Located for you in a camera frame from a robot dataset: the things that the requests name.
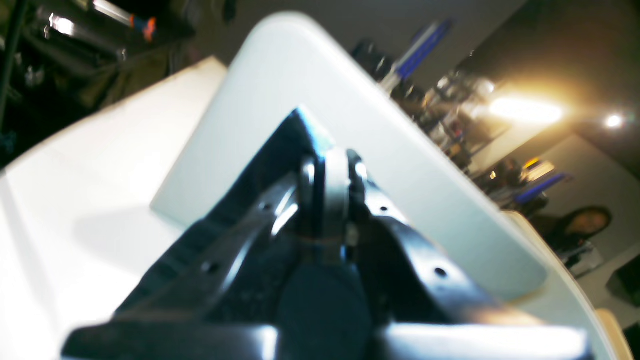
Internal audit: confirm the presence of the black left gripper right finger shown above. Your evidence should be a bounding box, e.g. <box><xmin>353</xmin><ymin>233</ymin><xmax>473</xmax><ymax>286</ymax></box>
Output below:
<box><xmin>327</xmin><ymin>149</ymin><xmax>594</xmax><ymax>360</ymax></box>

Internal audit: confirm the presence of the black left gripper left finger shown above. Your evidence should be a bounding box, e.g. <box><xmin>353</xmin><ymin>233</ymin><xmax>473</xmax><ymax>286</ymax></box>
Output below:
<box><xmin>61</xmin><ymin>151</ymin><xmax>329</xmax><ymax>360</ymax></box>

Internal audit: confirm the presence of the white adjacent table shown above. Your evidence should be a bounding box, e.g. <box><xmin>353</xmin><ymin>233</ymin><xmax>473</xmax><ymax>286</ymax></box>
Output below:
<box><xmin>0</xmin><ymin>57</ymin><xmax>227</xmax><ymax>360</ymax></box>

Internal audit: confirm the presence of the seated person in background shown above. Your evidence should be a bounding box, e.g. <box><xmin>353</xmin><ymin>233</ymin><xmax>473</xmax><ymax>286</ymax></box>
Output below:
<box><xmin>529</xmin><ymin>205</ymin><xmax>613</xmax><ymax>253</ymax></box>

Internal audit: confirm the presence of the dark blue t-shirt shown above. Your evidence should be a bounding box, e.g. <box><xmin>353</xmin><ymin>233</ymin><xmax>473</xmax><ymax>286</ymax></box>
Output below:
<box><xmin>112</xmin><ymin>107</ymin><xmax>376</xmax><ymax>360</ymax></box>

